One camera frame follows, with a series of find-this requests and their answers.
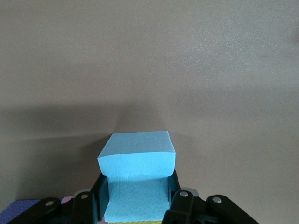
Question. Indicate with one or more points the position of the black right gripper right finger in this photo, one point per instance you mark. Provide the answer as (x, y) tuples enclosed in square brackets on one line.
[(184, 207)]

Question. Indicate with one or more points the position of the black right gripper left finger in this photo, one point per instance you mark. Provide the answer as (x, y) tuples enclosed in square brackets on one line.
[(84, 207)]

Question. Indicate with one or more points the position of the pink foam block with mark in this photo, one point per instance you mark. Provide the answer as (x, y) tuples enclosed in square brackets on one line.
[(67, 199)]

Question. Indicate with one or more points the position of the yellow foam block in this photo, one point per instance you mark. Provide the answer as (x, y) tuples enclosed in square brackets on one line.
[(130, 222)]

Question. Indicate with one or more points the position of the light blue foam block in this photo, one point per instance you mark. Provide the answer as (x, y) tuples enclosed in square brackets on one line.
[(135, 163)]

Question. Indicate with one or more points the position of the purple foam block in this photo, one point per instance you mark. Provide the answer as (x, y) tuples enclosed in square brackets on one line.
[(14, 207)]

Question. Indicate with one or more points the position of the brown table mat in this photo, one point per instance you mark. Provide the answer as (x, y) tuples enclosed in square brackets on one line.
[(149, 70)]

